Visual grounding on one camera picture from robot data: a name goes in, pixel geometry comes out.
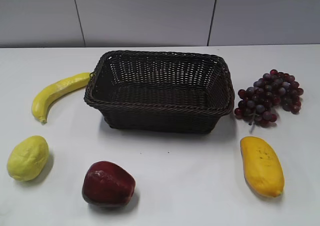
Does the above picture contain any yellow orange mango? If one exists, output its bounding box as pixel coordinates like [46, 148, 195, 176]
[240, 136, 285, 197]

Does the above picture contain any black woven rectangular basket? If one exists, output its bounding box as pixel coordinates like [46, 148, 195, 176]
[84, 50, 235, 134]

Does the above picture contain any dark red apple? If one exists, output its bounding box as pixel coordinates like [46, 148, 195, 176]
[81, 161, 136, 207]

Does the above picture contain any purple red grape bunch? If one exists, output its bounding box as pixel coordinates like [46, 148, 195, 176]
[233, 69, 304, 134]

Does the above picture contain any yellow banana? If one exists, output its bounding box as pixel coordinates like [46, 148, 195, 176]
[31, 73, 91, 124]

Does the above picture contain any pale yellow lemon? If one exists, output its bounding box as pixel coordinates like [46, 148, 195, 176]
[6, 135, 49, 181]

